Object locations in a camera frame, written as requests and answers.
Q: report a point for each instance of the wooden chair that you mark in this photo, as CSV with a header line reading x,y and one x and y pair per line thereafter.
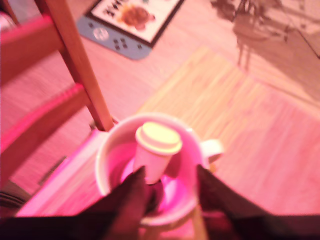
x,y
75,62

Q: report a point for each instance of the blue-grey flat controller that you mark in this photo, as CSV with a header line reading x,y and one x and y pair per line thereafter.
x,y
105,37

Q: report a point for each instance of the red floral print mug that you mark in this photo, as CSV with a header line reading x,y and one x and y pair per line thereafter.
x,y
185,195

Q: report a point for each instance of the white dark-bordered magazine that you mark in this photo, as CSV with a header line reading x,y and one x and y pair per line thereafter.
x,y
135,17

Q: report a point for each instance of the white coffee capsule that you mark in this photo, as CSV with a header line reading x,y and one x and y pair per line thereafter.
x,y
157,147

